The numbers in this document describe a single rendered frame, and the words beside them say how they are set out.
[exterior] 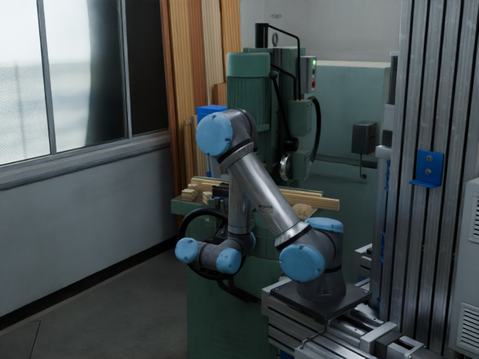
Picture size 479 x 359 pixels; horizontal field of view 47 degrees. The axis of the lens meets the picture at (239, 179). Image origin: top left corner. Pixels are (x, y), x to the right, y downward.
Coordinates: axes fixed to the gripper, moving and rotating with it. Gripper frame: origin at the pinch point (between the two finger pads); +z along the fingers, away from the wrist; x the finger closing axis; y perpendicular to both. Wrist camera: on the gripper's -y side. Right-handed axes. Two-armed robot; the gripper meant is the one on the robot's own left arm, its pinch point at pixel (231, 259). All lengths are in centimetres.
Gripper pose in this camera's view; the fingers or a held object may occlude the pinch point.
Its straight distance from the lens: 200.9
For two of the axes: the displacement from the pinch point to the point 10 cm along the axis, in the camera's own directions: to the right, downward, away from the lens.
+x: 8.9, 1.5, -4.3
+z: 3.8, 2.8, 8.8
